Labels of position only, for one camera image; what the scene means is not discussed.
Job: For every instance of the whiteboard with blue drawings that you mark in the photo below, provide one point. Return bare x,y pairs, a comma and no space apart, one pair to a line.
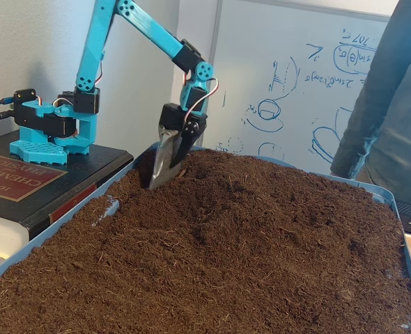
247,52

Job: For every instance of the teal five-joint robot arm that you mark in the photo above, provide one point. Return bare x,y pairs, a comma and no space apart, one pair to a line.
90,52

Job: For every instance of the black chemistry physics handbook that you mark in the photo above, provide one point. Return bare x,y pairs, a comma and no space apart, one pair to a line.
83,167

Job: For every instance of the brown soil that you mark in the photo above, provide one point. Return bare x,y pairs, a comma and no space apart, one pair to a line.
226,250

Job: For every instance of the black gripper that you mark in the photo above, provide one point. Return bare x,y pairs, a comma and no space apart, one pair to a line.
172,118

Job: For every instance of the person body green shirt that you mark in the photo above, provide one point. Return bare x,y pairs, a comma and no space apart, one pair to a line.
407,121

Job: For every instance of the person right forearm green sleeve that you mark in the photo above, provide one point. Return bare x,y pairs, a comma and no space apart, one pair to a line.
358,139

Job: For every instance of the blue plastic tray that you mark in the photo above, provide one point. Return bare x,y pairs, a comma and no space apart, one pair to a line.
52,230

